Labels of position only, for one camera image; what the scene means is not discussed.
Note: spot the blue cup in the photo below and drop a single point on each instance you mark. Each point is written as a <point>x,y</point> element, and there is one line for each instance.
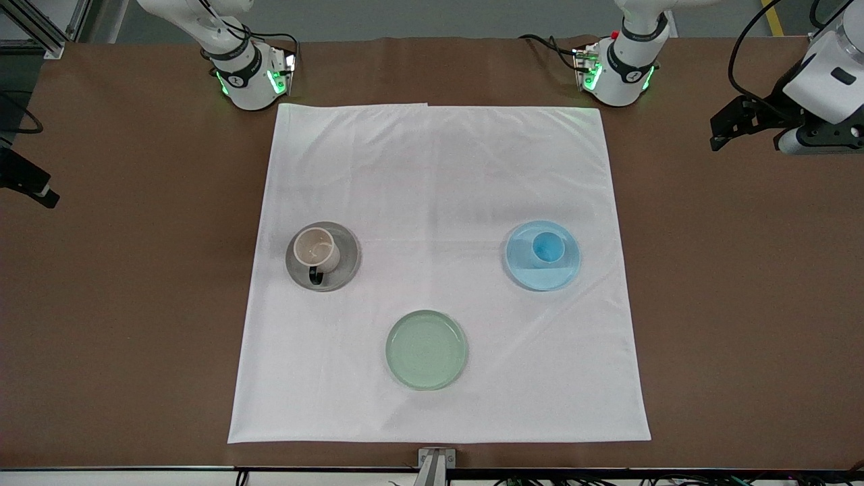
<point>548,248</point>

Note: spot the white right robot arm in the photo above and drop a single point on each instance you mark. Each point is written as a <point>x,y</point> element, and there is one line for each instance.
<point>243,74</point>

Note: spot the green plate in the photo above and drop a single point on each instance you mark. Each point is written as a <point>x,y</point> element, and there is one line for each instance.
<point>426,349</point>

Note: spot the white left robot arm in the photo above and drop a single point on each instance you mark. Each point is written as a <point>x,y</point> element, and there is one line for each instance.
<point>624,74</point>

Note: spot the blue plate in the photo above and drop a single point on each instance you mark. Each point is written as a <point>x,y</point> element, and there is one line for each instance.
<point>523,270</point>

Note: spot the gray plate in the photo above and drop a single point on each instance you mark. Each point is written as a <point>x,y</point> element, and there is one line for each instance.
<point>347,260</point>

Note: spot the aluminium frame profile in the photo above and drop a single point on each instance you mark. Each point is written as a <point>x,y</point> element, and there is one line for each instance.
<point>37,27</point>

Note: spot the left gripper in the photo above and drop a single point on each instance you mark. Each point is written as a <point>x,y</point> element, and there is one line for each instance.
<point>767,113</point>

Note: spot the metal table edge bracket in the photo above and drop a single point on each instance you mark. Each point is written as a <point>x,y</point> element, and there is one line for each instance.
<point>437,462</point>

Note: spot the white cloth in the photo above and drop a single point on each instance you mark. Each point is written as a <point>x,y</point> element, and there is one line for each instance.
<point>439,169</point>

